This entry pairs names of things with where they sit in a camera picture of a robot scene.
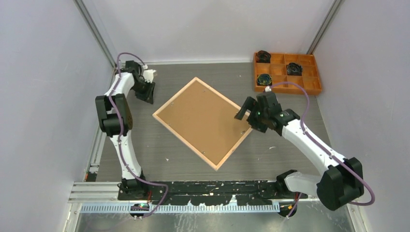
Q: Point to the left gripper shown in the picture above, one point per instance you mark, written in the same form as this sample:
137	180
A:
148	96

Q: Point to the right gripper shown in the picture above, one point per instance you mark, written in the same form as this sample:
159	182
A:
249	104

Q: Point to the white wooden picture frame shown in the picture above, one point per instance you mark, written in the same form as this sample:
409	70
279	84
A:
163	120

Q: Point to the brown backing board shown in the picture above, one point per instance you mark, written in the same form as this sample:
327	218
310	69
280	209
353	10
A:
201	121

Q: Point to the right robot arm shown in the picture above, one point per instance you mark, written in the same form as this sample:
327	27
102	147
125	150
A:
320	160

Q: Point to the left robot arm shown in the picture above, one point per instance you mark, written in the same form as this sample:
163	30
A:
115	120

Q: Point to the blue yellow tape roll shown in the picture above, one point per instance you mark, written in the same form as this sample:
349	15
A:
264	79

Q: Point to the black tape roll top-left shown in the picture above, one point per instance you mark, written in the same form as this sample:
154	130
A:
263	57

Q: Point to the black tape roll middle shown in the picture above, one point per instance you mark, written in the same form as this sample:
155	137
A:
294	69

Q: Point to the orange compartment tray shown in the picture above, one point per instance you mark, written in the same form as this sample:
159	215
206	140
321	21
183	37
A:
310	80

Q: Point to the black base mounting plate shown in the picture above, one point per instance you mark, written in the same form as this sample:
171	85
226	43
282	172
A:
209	193

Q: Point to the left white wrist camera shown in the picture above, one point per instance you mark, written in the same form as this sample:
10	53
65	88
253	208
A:
148	74

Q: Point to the aluminium rail front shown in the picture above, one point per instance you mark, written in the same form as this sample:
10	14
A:
103	191

